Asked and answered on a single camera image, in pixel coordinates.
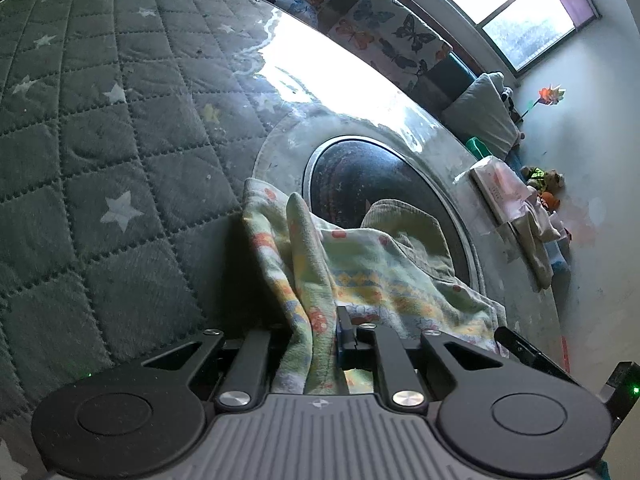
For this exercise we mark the grey quilted star table cover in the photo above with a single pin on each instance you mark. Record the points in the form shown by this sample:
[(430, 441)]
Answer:
[(128, 130)]

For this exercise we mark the round black table stove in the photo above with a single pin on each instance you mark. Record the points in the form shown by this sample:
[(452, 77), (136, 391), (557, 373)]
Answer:
[(345, 176)]

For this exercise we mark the stuffed toy with green vest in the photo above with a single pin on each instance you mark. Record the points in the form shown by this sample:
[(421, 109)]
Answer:
[(543, 181)]

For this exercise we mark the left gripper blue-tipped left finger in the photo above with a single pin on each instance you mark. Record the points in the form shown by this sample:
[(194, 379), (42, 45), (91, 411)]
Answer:
[(139, 418)]

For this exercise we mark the colourful pinwheel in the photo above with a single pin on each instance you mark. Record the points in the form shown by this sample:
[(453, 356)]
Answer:
[(547, 96)]

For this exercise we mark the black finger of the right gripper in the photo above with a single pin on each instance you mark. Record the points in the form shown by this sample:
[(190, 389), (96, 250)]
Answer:
[(528, 354)]

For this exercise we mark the right butterfly cushion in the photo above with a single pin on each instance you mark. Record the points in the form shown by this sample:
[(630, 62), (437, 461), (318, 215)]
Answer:
[(392, 39)]

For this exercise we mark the cream crumpled cloth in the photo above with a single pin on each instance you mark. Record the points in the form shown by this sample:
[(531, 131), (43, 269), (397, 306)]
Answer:
[(535, 228)]

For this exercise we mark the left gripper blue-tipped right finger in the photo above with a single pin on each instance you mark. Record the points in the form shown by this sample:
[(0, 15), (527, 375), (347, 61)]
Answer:
[(498, 416)]

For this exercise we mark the blue sofa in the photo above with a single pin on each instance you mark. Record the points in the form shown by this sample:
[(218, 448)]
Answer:
[(441, 85)]

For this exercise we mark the window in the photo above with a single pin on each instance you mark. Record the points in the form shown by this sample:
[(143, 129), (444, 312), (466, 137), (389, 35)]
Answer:
[(500, 5)]

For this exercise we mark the clear plastic storage box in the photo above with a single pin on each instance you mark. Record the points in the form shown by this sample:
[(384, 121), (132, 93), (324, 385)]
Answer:
[(558, 252)]

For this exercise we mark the pink tissue pack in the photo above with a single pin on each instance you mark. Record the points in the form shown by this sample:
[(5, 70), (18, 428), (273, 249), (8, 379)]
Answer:
[(505, 193)]

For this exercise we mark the colourful patterned children's garment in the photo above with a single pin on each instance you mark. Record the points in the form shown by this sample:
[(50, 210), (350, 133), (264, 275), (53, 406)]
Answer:
[(395, 269)]

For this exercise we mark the green plastic bowl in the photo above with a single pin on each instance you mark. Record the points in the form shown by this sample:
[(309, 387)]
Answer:
[(477, 148)]

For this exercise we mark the grey pillow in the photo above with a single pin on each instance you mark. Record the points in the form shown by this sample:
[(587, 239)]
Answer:
[(480, 113)]

